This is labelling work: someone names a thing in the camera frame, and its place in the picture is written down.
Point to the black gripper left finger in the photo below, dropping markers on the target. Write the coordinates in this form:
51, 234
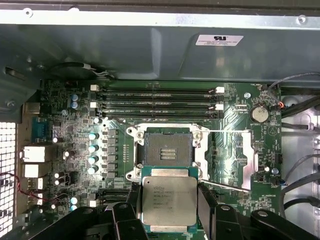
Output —
122, 225

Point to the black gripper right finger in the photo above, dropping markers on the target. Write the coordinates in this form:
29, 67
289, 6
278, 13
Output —
225, 225

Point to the silver CPU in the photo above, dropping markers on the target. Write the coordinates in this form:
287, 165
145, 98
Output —
170, 200

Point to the metal socket cover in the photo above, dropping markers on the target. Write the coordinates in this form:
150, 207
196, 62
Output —
250, 155

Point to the CPU socket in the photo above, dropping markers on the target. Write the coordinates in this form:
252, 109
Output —
170, 142

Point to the black RAM slot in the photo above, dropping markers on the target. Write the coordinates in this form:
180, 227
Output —
175, 98
112, 198
112, 191
175, 90
175, 115
175, 105

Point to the green motherboard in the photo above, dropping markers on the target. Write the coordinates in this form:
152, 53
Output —
232, 120

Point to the silver port block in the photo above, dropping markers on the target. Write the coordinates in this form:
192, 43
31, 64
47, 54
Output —
33, 153
31, 171

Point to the silver coin battery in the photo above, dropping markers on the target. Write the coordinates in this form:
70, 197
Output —
260, 114

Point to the blue port connector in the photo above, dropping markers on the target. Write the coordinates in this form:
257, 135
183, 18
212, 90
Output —
42, 130

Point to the open grey PC case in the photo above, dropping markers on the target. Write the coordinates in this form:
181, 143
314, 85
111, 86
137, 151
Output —
100, 50

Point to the white label sticker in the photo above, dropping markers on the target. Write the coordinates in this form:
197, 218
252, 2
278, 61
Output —
220, 40

